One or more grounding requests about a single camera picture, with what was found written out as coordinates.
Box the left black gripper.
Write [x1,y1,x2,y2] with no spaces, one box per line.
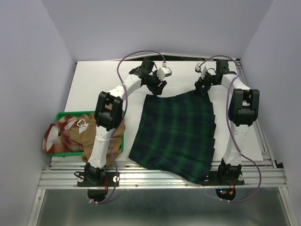
[146,70,167,96]

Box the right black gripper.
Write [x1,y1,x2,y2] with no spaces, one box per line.
[193,69,219,96]

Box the dark green plaid skirt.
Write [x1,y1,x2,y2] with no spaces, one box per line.
[129,90,216,184]

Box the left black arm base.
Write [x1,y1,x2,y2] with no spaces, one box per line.
[74,171,119,187]

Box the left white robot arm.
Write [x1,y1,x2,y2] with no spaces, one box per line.
[83,58,172,186]

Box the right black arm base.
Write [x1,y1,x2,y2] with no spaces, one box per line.
[202,171,245,186]

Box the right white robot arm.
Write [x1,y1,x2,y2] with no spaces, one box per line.
[195,60,260,185]

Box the tan brown skirt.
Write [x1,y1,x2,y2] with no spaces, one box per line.
[70,113,126,163]

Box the green plastic tray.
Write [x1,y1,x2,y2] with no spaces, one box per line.
[48,110,126,158]

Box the red white plaid skirt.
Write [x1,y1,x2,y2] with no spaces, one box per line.
[42,112,91,156]

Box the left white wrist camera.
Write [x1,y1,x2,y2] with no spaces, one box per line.
[157,62,172,81]

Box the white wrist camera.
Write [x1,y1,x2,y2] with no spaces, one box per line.
[195,63,207,79]
[157,62,172,81]

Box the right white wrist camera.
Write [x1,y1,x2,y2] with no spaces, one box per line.
[195,63,207,79]

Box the aluminium frame rail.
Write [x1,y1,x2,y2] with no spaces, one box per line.
[37,117,289,191]

